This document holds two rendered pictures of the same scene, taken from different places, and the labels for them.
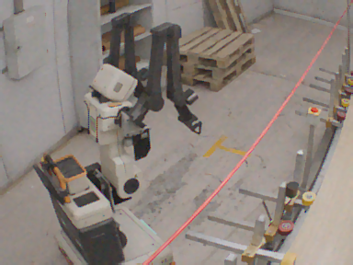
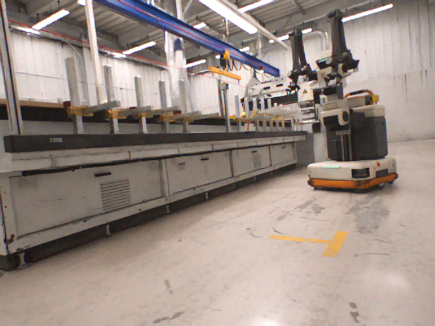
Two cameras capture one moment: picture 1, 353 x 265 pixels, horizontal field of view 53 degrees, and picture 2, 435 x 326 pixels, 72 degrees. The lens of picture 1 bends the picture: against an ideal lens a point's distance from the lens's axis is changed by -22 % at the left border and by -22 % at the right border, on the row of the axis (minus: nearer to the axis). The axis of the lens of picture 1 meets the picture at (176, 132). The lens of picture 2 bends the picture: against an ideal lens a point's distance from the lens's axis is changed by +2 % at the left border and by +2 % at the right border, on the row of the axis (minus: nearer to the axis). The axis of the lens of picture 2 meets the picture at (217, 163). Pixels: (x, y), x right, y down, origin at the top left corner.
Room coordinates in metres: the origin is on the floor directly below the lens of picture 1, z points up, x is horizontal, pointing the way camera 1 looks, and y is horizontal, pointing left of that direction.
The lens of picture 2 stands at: (4.97, -0.96, 0.55)
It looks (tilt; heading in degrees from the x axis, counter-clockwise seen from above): 3 degrees down; 178
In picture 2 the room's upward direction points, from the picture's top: 6 degrees counter-clockwise
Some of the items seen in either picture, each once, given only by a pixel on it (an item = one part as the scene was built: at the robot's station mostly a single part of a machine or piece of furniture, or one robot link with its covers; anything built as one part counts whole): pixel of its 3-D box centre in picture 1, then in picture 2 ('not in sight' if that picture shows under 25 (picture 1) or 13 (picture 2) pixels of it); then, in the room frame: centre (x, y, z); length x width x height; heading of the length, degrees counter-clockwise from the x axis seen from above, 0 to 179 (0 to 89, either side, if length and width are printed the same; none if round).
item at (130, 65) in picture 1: (129, 45); (334, 37); (2.37, 0.24, 1.40); 0.11 x 0.06 x 0.43; 34
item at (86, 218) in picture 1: (84, 211); (353, 130); (1.89, 0.58, 0.59); 0.55 x 0.34 x 0.83; 33
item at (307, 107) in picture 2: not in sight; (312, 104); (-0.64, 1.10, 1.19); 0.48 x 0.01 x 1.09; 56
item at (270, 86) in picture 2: not in sight; (283, 121); (-1.34, 0.71, 0.95); 1.65 x 0.70 x 1.90; 56
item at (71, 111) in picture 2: not in sight; (79, 111); (3.22, -1.67, 0.83); 0.14 x 0.06 x 0.05; 146
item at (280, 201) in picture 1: (276, 223); (247, 118); (1.36, -0.44, 0.87); 0.04 x 0.04 x 0.48; 56
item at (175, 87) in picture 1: (173, 63); (294, 53); (2.01, -0.01, 1.40); 0.11 x 0.06 x 0.43; 34
